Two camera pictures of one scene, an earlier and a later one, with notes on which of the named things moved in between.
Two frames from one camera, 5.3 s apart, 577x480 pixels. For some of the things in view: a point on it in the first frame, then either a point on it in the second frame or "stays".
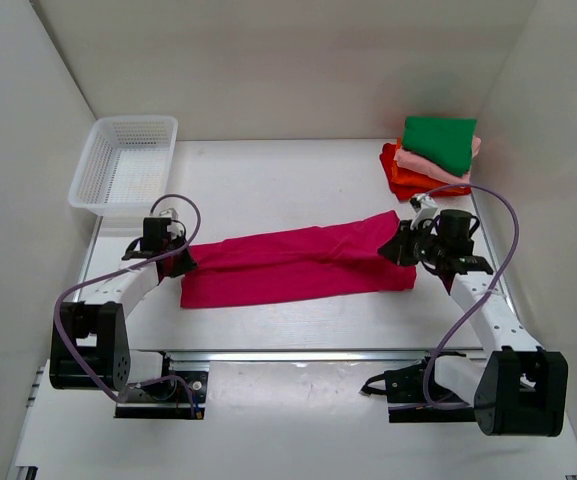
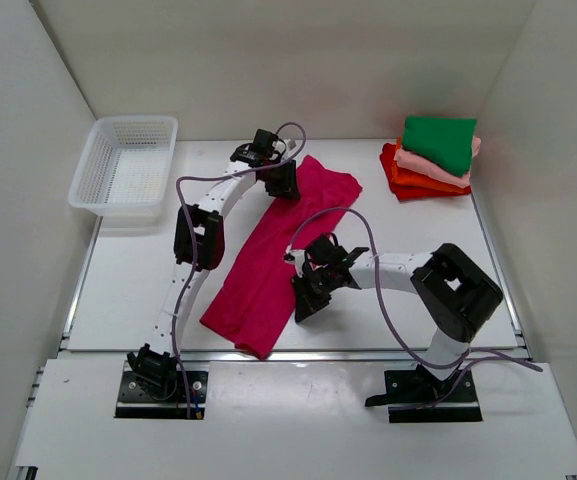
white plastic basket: (126, 166) stays
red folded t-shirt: (387, 157) stays
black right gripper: (396, 249) to (307, 303)
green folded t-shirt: (447, 141) stays
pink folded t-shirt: (410, 159) stays
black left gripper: (187, 265) to (287, 187)
